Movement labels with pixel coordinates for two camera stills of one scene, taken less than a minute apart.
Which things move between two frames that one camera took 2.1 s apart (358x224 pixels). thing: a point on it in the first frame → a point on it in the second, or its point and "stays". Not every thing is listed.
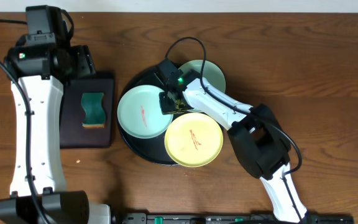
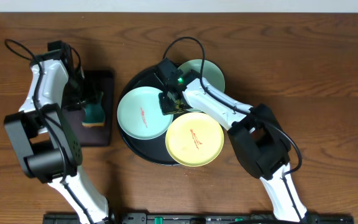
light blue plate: x=212 y=74 stays
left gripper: x=84 y=55 → x=90 y=98
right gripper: x=165 y=108 stays
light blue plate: x=139 y=112 stays
